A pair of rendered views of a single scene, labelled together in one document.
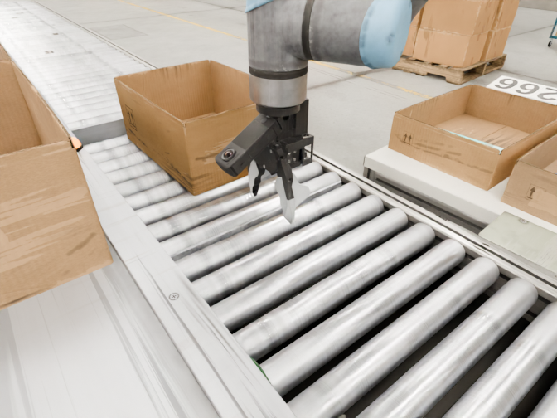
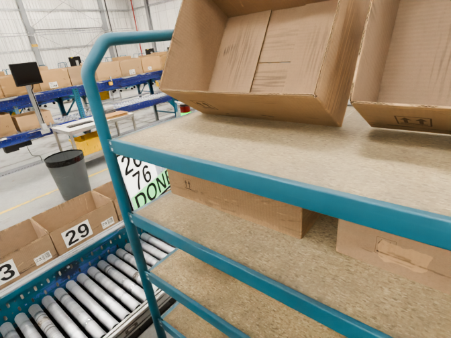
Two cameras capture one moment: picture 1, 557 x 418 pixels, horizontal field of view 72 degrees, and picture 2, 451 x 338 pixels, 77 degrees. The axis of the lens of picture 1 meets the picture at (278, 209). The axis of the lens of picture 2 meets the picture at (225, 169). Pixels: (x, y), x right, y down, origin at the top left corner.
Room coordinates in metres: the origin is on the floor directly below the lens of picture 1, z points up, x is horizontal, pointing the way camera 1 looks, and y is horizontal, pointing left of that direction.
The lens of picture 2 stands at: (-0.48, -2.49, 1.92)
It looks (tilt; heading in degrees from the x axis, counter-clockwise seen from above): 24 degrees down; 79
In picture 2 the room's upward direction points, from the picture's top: 6 degrees counter-clockwise
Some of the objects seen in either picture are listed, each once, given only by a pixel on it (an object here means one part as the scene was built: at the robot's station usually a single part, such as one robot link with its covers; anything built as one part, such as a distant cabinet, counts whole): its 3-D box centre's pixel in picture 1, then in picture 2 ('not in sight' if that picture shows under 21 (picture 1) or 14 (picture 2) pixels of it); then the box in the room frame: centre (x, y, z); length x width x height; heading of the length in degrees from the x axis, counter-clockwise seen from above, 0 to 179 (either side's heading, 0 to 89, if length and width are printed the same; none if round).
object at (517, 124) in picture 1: (478, 128); not in sight; (0.96, -0.53, 0.80); 0.38 x 0.28 x 0.10; 128
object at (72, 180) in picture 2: not in sight; (70, 175); (-1.96, 1.78, 0.32); 0.50 x 0.50 x 0.64
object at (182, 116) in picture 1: (203, 117); not in sight; (0.95, 0.20, 0.83); 0.39 x 0.29 x 0.17; 39
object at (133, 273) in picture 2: not in sight; (131, 273); (-0.83, -1.09, 0.72); 0.52 x 0.05 x 0.05; 127
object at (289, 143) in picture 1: (281, 134); not in sight; (0.61, -0.01, 0.94); 0.09 x 0.08 x 0.12; 127
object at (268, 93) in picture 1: (277, 86); not in sight; (0.60, 0.00, 1.02); 0.10 x 0.09 x 0.05; 37
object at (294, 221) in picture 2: not in sight; (256, 170); (-0.26, -1.81, 1.59); 0.40 x 0.30 x 0.10; 128
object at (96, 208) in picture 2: not in sight; (76, 220); (-1.14, -0.76, 0.96); 0.39 x 0.29 x 0.17; 37
